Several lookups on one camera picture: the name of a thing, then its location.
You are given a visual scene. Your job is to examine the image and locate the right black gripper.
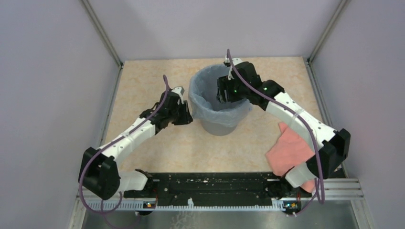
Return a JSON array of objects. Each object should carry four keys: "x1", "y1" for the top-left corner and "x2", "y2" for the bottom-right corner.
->
[{"x1": 216, "y1": 74, "x2": 249, "y2": 104}]

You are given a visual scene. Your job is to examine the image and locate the blue plastic trash bag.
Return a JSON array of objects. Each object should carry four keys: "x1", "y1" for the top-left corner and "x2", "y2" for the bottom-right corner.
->
[{"x1": 188, "y1": 64, "x2": 254, "y2": 128}]

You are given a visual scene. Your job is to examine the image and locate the grey plastic trash bin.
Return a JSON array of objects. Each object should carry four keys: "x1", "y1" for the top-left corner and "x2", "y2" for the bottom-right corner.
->
[{"x1": 189, "y1": 64, "x2": 254, "y2": 137}]

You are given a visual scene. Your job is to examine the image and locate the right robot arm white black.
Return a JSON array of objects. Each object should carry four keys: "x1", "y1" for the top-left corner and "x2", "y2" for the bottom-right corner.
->
[{"x1": 217, "y1": 58, "x2": 351, "y2": 197}]

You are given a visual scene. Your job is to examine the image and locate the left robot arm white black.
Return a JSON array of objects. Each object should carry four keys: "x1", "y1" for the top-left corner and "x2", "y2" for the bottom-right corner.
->
[{"x1": 78, "y1": 86, "x2": 193, "y2": 200}]

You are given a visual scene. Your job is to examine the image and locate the pink cloth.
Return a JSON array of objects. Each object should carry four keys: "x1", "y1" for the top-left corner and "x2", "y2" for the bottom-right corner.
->
[{"x1": 266, "y1": 122, "x2": 315, "y2": 177}]

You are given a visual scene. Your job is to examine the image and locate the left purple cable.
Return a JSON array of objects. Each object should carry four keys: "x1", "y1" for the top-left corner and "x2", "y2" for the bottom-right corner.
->
[{"x1": 78, "y1": 74, "x2": 173, "y2": 229}]

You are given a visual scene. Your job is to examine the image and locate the purple cable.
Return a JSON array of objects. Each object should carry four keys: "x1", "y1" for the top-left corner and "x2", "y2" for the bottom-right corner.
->
[
  {"x1": 78, "y1": 74, "x2": 173, "y2": 229},
  {"x1": 226, "y1": 48, "x2": 326, "y2": 217}
]

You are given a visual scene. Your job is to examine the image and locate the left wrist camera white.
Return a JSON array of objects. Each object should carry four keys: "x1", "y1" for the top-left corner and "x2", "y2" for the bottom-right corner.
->
[{"x1": 171, "y1": 86, "x2": 185, "y2": 104}]

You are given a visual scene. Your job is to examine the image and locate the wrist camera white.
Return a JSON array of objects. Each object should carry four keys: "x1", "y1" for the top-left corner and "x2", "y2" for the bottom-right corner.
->
[
  {"x1": 171, "y1": 86, "x2": 185, "y2": 104},
  {"x1": 223, "y1": 57, "x2": 243, "y2": 80}
]

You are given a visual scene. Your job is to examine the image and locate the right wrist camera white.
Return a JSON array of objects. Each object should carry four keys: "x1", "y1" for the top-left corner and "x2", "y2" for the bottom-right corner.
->
[{"x1": 223, "y1": 57, "x2": 243, "y2": 80}]

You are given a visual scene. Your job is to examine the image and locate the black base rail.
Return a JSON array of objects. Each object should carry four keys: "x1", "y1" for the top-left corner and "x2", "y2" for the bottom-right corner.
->
[{"x1": 124, "y1": 172, "x2": 312, "y2": 207}]

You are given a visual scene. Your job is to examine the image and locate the right aluminium frame post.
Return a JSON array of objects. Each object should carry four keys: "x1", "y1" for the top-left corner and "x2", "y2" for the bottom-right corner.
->
[{"x1": 307, "y1": 0, "x2": 351, "y2": 65}]

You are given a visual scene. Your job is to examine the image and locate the aluminium frame post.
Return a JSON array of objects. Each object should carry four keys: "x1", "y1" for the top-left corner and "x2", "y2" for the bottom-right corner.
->
[
  {"x1": 307, "y1": 0, "x2": 351, "y2": 65},
  {"x1": 79, "y1": 0, "x2": 123, "y2": 69}
]

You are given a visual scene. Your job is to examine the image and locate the grey slotted cable duct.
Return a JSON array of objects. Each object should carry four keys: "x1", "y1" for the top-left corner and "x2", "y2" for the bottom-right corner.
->
[{"x1": 86, "y1": 199, "x2": 286, "y2": 212}]

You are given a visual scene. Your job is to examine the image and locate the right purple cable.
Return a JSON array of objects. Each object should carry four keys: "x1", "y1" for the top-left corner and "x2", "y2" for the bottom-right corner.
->
[{"x1": 226, "y1": 48, "x2": 326, "y2": 217}]

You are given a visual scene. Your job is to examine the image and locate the left aluminium frame post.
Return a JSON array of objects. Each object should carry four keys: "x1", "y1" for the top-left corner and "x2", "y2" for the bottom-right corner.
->
[{"x1": 79, "y1": 0, "x2": 123, "y2": 69}]

